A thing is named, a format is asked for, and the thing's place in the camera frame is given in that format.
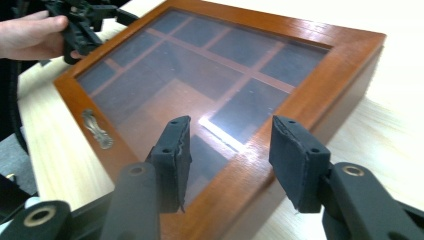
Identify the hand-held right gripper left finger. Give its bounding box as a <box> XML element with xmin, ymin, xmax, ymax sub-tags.
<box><xmin>145</xmin><ymin>115</ymin><xmax>193</xmax><ymax>214</ymax></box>

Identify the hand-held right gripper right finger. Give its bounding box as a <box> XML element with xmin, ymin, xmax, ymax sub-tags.
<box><xmin>268</xmin><ymin>115</ymin><xmax>332</xmax><ymax>214</ymax></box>

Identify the wooden glass-lid display box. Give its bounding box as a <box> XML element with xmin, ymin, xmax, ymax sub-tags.
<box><xmin>53</xmin><ymin>0</ymin><xmax>388</xmax><ymax>240</ymax></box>

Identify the black cable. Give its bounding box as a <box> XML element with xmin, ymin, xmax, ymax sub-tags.
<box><xmin>7</xmin><ymin>59</ymin><xmax>30</xmax><ymax>155</ymax></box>

